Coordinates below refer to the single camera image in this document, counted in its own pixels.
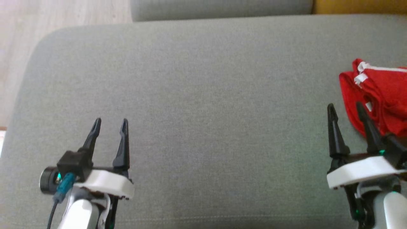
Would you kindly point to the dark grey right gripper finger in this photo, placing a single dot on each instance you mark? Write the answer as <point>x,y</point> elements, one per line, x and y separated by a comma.
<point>370,130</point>
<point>336,133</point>

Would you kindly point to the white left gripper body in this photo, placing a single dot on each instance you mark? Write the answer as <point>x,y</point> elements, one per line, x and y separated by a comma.
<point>108,184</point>

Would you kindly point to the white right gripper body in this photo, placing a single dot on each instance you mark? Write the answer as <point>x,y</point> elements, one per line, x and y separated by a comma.
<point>362,171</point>

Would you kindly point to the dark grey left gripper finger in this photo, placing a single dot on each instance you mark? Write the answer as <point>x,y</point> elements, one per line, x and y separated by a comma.
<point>123,146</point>
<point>90,140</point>

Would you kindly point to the red Bulls 23 jersey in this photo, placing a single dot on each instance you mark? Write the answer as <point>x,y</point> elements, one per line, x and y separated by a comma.
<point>353,101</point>

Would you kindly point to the grey fabric sofa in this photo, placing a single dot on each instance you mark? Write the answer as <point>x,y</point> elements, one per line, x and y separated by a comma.
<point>206,111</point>

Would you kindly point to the yellow sofa section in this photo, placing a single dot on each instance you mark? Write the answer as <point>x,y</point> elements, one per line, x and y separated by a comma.
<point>359,6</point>

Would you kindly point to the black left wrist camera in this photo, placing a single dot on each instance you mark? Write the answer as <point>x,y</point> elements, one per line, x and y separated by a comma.
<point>74,162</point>

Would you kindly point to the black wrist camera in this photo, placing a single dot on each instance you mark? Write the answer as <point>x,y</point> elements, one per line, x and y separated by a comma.
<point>74,162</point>
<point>397,149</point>

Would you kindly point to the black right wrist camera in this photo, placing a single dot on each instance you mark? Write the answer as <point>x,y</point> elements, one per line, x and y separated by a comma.
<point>397,149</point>

